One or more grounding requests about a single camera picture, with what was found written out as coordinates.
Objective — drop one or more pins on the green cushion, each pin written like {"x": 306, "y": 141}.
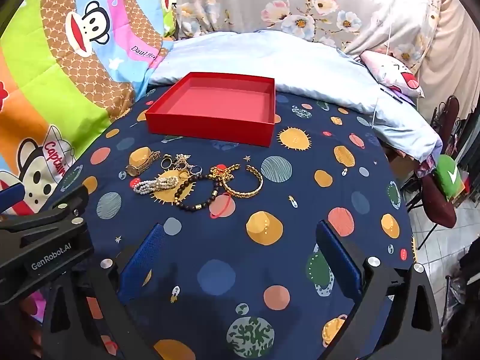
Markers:
{"x": 448, "y": 176}

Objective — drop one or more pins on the pink white plush toy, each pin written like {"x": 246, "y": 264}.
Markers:
{"x": 390, "y": 69}

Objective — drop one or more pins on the colourful monkey print quilt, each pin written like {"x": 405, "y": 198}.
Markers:
{"x": 56, "y": 82}

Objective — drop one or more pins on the gold bangle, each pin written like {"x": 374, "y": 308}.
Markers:
{"x": 240, "y": 194}

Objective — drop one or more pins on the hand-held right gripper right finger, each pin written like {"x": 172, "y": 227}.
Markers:
{"x": 339, "y": 258}

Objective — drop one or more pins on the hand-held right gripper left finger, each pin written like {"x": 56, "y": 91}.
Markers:
{"x": 142, "y": 260}

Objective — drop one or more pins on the red shallow box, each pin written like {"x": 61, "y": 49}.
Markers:
{"x": 210, "y": 101}

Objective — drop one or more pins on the light blue pillow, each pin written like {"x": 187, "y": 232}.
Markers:
{"x": 281, "y": 63}

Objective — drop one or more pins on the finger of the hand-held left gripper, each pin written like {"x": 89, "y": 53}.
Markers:
{"x": 56, "y": 213}
{"x": 11, "y": 194}

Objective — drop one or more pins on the black metal chair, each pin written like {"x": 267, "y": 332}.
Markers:
{"x": 448, "y": 120}

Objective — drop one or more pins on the gold wrist watch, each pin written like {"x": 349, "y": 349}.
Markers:
{"x": 132, "y": 170}

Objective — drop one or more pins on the beige curtain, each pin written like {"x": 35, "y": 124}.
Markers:
{"x": 453, "y": 63}

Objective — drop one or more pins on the navy planet print blanket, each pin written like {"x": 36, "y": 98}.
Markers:
{"x": 292, "y": 180}

